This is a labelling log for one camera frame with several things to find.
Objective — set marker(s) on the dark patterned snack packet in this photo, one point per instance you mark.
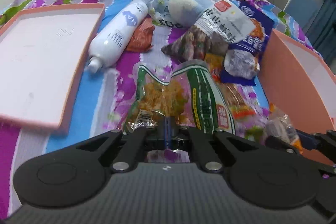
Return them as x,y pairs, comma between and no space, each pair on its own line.
195,44

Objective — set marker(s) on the white lotion bottle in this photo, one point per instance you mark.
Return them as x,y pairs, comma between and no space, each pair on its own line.
107,47

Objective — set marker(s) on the pink shoe box lid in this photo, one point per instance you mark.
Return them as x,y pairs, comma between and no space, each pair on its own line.
43,53

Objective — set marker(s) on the blue board panel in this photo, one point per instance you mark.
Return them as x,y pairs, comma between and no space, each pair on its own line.
301,11

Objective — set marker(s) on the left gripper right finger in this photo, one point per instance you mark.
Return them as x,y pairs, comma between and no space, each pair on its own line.
197,144

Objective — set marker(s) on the clear red-label snack bag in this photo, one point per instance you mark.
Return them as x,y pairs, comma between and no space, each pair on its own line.
235,102

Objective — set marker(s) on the orange snack packet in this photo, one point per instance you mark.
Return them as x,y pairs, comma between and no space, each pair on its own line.
215,63

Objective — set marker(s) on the white shrimp flavor snack bag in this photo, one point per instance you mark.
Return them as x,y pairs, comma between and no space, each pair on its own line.
225,18

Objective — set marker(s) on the blue curtain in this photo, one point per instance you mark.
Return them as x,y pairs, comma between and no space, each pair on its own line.
321,33

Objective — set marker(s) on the pink shoe box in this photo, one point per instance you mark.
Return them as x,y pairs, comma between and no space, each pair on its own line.
298,82

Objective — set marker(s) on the colourful striped floral bedsheet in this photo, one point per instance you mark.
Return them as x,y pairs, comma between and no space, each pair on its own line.
100,94

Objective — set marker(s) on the white blue plush toy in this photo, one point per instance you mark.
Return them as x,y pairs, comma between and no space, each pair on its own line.
186,12

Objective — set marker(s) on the green clear snack bag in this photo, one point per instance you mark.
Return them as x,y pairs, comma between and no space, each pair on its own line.
188,94

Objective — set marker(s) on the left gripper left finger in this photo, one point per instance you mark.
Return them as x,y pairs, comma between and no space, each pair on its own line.
128,156

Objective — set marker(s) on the red foil snack packet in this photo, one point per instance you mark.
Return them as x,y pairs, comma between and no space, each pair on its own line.
141,39

